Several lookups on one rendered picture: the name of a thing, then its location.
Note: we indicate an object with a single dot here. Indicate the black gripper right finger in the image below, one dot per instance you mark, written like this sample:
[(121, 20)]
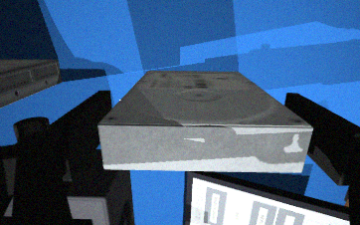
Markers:
[(334, 147)]

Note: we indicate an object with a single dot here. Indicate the blue flat mat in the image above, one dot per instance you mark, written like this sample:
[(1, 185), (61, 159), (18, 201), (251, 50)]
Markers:
[(310, 47)]

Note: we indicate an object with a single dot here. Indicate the status display screen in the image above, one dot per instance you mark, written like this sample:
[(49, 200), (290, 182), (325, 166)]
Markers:
[(218, 199)]

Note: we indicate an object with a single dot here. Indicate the dark grey drive dock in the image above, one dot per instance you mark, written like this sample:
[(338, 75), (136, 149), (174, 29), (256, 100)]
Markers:
[(104, 195)]

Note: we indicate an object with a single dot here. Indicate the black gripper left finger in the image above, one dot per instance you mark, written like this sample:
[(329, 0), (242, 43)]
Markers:
[(42, 152)]

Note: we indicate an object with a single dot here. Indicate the grey hard drive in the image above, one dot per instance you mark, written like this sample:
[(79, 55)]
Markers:
[(202, 121), (22, 78)]

